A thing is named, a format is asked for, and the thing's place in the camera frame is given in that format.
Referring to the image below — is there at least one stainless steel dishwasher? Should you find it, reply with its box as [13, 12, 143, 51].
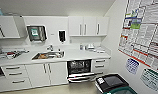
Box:
[66, 58, 98, 84]

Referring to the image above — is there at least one blue and white bottle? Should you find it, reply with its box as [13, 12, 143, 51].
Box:
[79, 43, 85, 51]

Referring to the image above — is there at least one small chrome sink pump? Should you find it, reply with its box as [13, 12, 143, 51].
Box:
[57, 47, 62, 53]

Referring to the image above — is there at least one narrow white drawer unit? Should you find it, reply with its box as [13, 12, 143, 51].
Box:
[91, 56, 111, 76]

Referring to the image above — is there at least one chrome sink faucet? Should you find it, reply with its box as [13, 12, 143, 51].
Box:
[46, 43, 55, 52]

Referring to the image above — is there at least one stainless steel sink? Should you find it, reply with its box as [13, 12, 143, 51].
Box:
[31, 50, 66, 61]

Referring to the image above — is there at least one white under-sink cabinet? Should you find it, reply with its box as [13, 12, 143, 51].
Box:
[25, 61, 70, 89]

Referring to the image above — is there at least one steel paper towel dispenser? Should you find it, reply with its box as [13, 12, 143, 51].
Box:
[26, 24, 49, 44]

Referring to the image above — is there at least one bin with black lid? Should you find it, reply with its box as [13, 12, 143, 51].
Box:
[94, 73, 130, 94]

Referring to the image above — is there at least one blue recycling bin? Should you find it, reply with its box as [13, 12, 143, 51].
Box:
[109, 85, 140, 94]

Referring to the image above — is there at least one wide white drawer unit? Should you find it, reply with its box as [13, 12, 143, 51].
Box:
[0, 63, 33, 93]

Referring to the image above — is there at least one blue spray bottle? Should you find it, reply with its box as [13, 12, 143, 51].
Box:
[0, 6, 5, 17]

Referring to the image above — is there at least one black wall soap dispenser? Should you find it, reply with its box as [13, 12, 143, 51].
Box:
[57, 29, 67, 44]

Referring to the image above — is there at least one white three-door wall cabinet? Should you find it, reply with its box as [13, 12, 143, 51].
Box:
[67, 15, 111, 38]

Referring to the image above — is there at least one small blue wall notice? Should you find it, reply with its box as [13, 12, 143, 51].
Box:
[124, 57, 140, 75]

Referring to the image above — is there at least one small green wall notice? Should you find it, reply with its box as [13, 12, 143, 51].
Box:
[139, 67, 158, 92]

